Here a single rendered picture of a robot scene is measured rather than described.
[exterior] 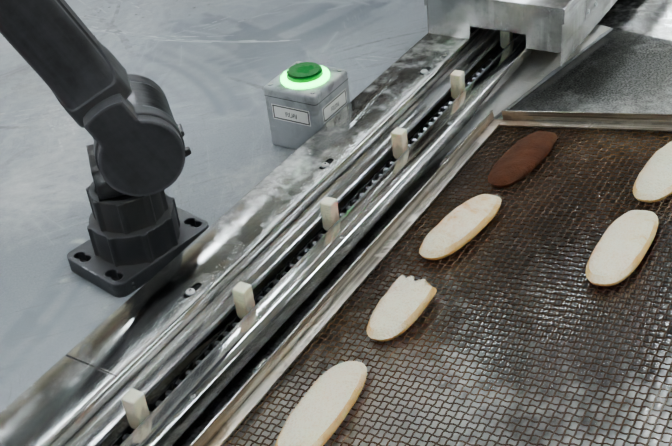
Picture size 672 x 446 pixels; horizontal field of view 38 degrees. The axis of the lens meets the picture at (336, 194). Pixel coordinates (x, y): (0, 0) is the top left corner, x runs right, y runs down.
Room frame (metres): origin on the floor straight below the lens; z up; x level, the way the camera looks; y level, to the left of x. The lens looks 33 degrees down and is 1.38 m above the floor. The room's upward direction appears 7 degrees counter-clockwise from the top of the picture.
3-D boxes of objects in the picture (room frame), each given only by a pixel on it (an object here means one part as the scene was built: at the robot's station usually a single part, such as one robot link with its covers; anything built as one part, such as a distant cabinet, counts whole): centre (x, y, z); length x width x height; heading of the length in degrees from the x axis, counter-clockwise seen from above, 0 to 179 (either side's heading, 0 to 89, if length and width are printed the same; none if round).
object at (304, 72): (0.98, 0.02, 0.90); 0.04 x 0.04 x 0.02
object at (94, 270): (0.79, 0.20, 0.86); 0.12 x 0.09 x 0.08; 135
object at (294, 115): (0.98, 0.02, 0.84); 0.08 x 0.08 x 0.11; 55
